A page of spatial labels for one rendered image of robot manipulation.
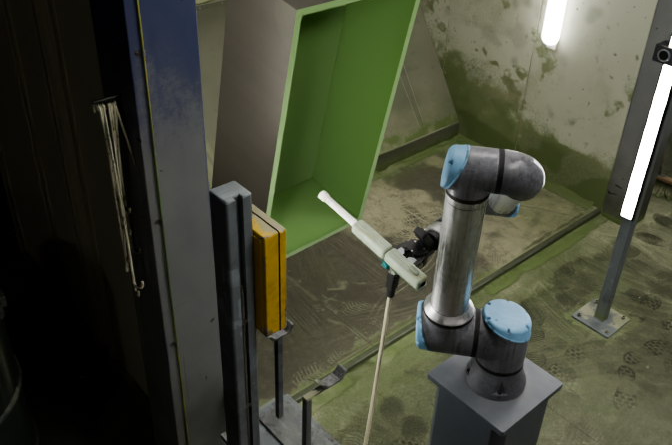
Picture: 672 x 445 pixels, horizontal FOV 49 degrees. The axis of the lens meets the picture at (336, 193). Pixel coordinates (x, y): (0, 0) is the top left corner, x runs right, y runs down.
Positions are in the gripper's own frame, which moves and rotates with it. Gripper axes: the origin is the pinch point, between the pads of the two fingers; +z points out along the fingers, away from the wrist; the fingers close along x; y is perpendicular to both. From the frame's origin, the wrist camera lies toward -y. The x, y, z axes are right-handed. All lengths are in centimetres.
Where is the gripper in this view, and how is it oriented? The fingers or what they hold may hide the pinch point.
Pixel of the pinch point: (392, 266)
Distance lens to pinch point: 239.3
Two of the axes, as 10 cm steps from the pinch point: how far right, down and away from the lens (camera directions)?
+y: -0.5, 6.7, 7.4
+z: -7.4, 4.8, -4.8
